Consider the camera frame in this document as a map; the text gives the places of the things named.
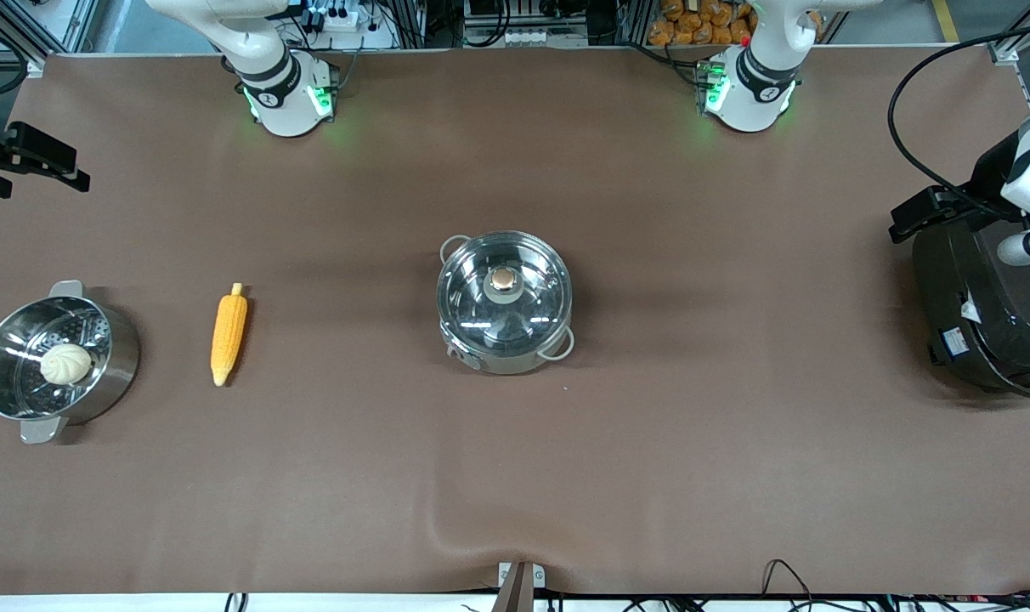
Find yellow corn cob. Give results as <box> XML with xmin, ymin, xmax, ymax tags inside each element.
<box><xmin>210</xmin><ymin>283</ymin><xmax>250</xmax><ymax>388</ymax></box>

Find glass pot lid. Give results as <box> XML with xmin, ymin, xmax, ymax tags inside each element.
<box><xmin>436</xmin><ymin>231</ymin><xmax>574</xmax><ymax>356</ymax></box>

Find stainless steel steamer pot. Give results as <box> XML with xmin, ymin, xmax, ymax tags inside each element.
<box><xmin>0</xmin><ymin>280</ymin><xmax>142</xmax><ymax>445</ymax></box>

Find black round cooker appliance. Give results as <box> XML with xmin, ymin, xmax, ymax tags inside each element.
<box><xmin>909</xmin><ymin>211</ymin><xmax>1030</xmax><ymax>403</ymax></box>

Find white steamed bun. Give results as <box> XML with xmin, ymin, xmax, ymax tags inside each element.
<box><xmin>39</xmin><ymin>343</ymin><xmax>93</xmax><ymax>386</ymax></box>

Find bag of orange buns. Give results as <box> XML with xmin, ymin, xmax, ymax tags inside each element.
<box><xmin>648</xmin><ymin>0</ymin><xmax>756</xmax><ymax>47</ymax></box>

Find white power strip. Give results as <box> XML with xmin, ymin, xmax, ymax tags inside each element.
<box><xmin>500</xmin><ymin>28</ymin><xmax>569</xmax><ymax>47</ymax></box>

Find brown table mat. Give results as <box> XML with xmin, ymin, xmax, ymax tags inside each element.
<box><xmin>0</xmin><ymin>47</ymin><xmax>1030</xmax><ymax>596</ymax></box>

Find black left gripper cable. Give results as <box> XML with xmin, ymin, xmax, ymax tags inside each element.
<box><xmin>886</xmin><ymin>21</ymin><xmax>1030</xmax><ymax>213</ymax></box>

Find aluminium frame profile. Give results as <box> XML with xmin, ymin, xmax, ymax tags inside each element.
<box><xmin>0</xmin><ymin>0</ymin><xmax>101</xmax><ymax>79</ymax></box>

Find black looped cable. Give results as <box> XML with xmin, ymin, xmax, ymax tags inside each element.
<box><xmin>760</xmin><ymin>558</ymin><xmax>815</xmax><ymax>600</ymax></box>

